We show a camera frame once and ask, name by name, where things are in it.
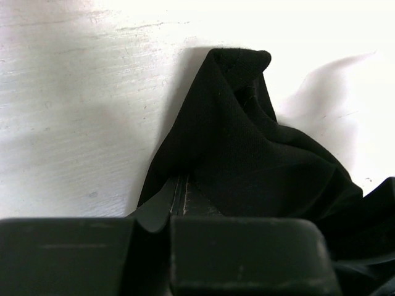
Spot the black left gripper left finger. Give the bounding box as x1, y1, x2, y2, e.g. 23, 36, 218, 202
1, 179, 177, 295

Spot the black skirt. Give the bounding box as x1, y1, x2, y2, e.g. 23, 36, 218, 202
138, 48, 394, 295

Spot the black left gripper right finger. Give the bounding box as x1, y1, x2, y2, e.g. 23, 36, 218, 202
170, 177, 342, 295

